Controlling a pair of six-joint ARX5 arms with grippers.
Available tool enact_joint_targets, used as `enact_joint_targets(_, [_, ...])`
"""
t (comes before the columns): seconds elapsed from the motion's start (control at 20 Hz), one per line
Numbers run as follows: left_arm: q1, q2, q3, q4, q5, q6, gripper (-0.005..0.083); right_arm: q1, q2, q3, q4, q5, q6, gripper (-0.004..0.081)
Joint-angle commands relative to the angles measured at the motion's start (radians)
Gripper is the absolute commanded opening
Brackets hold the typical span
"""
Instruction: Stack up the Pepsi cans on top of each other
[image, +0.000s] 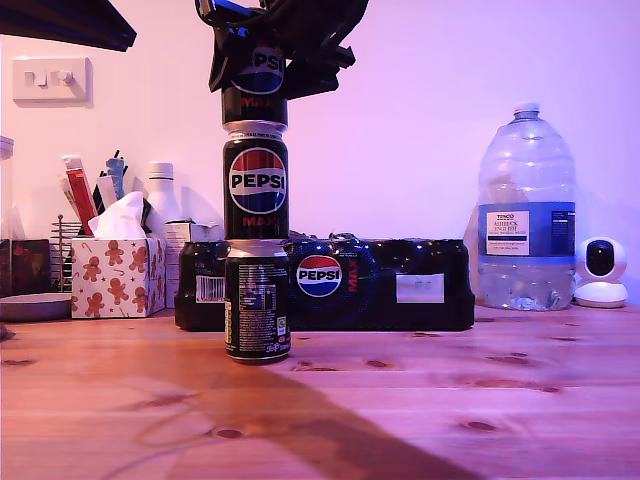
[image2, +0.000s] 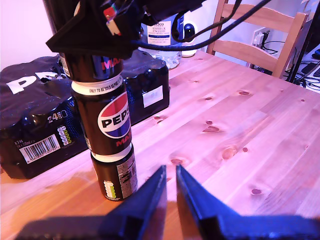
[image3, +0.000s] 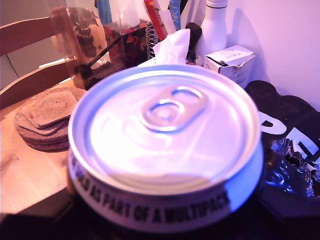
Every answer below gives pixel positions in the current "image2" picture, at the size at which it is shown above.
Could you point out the white wall socket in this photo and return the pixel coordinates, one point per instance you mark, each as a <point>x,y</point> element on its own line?
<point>260,36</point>

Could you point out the shrink-wrapped Pepsi Max can pack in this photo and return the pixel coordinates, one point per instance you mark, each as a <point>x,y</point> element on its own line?
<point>32,112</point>

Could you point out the wooden chair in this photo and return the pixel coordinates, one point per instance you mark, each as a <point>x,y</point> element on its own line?
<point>252,51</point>

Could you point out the black Pepsi Max can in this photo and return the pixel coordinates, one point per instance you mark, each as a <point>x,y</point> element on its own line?
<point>117,180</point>
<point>82,67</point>
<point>105,125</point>

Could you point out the small white round camera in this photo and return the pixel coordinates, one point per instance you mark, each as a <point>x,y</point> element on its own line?
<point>190,30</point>

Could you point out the large clear water bottle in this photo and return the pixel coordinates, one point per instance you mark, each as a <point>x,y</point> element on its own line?
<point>160,32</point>

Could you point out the black stand pole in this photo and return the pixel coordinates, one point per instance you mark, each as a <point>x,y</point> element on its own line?
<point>306,37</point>

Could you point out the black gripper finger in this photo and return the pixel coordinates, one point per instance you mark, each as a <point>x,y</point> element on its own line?
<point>87,37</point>
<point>200,207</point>
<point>147,207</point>

